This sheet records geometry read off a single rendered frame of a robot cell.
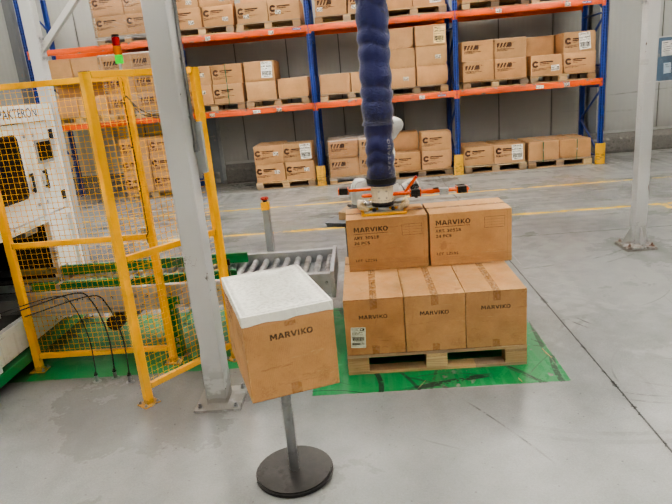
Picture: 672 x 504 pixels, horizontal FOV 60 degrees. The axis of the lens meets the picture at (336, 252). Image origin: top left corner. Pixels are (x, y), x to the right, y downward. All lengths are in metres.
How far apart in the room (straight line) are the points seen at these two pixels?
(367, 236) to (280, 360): 1.95
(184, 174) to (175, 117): 0.32
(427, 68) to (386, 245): 7.56
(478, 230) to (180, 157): 2.19
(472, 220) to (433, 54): 7.50
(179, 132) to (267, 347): 1.44
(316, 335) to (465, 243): 2.10
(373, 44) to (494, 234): 1.61
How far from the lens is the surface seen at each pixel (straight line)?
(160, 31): 3.42
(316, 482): 3.08
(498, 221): 4.40
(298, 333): 2.51
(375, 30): 4.26
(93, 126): 3.63
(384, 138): 4.29
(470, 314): 3.92
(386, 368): 4.04
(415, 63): 11.66
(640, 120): 6.60
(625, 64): 13.94
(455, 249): 4.38
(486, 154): 11.86
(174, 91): 3.40
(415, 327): 3.90
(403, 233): 4.30
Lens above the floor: 1.91
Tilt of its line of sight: 16 degrees down
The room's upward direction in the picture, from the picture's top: 5 degrees counter-clockwise
